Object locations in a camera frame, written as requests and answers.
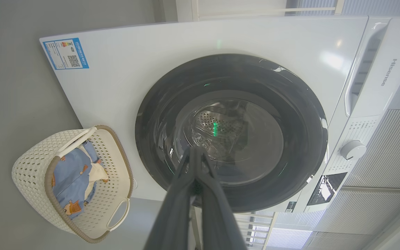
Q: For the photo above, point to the cream garment with orange bear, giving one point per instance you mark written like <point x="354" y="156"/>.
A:
<point x="97" y="173"/>

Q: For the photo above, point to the white window railing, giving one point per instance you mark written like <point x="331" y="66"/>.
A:
<point x="255" y="10"/>

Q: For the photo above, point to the white front-load washing machine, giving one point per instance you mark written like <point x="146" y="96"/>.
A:
<point x="116" y="86"/>

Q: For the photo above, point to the white round control knob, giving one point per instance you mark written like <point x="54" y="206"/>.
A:
<point x="352" y="150"/>

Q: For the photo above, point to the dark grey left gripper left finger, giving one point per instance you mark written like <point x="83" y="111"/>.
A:
<point x="175" y="222"/>

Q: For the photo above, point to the blue energy label sticker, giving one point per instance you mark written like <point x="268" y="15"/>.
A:
<point x="65" y="53"/>

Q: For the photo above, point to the washing machine control display panel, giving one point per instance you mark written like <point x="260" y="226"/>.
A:
<point x="325" y="189"/>

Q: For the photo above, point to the blue cartoon print garment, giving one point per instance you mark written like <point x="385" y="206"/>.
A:
<point x="69" y="177"/>

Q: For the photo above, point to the white detergent drawer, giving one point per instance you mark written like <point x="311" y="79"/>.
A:
<point x="391" y="45"/>

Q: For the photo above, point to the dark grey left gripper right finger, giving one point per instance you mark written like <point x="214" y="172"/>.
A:
<point x="221" y="229"/>

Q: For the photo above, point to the cream perforated laundry basket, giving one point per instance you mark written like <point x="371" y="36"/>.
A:
<point x="33" y="166"/>

